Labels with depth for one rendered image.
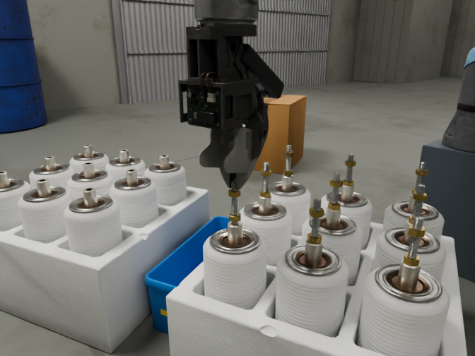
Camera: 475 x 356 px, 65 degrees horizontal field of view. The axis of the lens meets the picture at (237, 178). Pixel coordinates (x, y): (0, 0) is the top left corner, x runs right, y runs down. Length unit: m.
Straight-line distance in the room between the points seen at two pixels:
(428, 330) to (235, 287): 0.24
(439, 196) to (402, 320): 0.57
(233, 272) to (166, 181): 0.39
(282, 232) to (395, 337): 0.24
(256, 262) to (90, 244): 0.32
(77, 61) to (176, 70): 0.95
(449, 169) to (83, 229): 0.80
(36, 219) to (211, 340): 0.41
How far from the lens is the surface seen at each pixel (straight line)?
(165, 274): 0.79
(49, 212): 0.78
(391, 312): 0.49
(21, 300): 0.89
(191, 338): 0.60
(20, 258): 0.82
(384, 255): 0.60
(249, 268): 0.54
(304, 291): 0.50
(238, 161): 0.48
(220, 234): 0.58
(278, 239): 0.64
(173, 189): 0.87
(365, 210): 0.71
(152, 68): 3.83
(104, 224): 0.70
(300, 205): 0.73
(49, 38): 3.55
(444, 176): 1.00
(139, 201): 0.78
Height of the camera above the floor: 0.53
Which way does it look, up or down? 20 degrees down
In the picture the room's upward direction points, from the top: straight up
